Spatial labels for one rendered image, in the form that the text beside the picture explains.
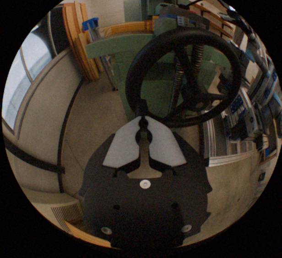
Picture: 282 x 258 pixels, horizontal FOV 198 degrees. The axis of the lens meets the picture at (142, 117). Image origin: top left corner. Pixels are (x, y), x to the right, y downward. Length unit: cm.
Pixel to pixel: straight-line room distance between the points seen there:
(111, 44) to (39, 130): 113
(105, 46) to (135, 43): 9
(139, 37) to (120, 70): 14
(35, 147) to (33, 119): 29
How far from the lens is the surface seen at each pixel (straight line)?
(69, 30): 176
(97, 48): 34
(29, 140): 118
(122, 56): 33
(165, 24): 21
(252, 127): 61
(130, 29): 46
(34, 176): 125
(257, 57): 59
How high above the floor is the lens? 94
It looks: 60 degrees down
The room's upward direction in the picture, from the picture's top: 3 degrees counter-clockwise
